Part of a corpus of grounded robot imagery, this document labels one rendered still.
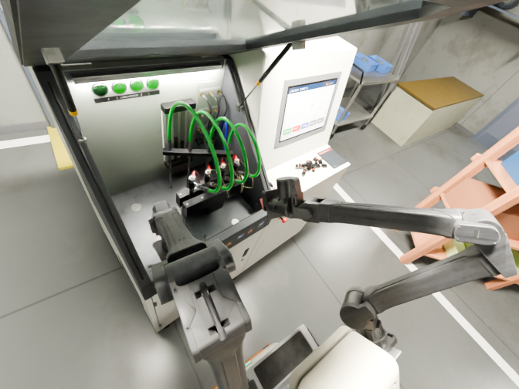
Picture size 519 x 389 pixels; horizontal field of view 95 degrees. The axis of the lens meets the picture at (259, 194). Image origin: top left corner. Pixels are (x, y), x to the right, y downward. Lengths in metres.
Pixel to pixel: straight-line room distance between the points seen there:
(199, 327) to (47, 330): 1.80
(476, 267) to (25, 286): 2.27
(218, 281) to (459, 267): 0.55
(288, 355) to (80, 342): 1.41
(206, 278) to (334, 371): 0.39
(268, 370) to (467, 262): 0.61
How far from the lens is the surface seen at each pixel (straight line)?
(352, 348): 0.68
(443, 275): 0.73
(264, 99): 1.13
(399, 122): 4.67
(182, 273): 0.35
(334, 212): 0.69
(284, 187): 0.72
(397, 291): 0.76
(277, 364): 0.92
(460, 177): 2.71
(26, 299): 2.21
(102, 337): 1.99
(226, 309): 0.33
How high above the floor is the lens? 1.91
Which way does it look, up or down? 48 degrees down
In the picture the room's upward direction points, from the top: 23 degrees clockwise
